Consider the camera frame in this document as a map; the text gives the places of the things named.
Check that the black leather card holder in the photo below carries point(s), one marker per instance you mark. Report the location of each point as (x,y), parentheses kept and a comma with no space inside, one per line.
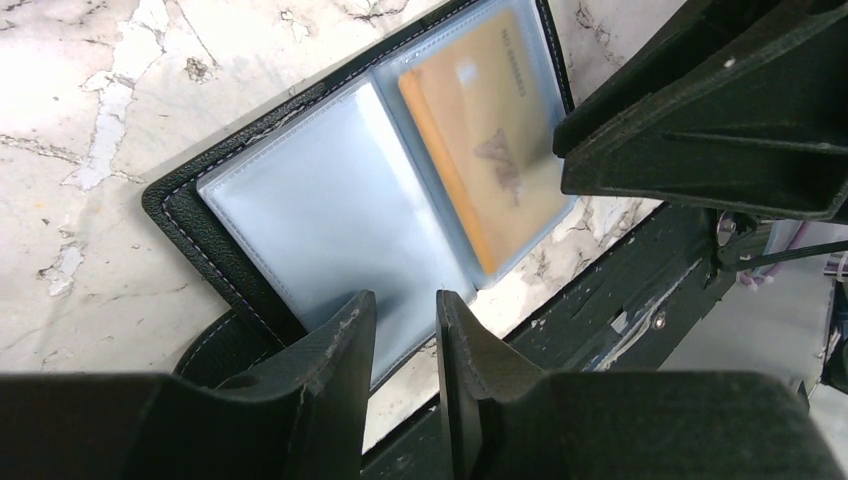
(330,193)

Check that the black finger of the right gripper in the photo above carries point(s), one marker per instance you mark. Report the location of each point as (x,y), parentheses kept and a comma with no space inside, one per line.
(732,105)

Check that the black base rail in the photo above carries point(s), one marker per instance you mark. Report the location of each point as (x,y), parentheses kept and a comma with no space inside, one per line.
(596,318)

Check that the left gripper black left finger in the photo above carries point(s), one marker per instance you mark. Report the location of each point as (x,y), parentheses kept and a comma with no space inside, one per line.
(298,415)

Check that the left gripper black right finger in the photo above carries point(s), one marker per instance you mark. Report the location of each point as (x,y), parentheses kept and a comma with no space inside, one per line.
(688,425)

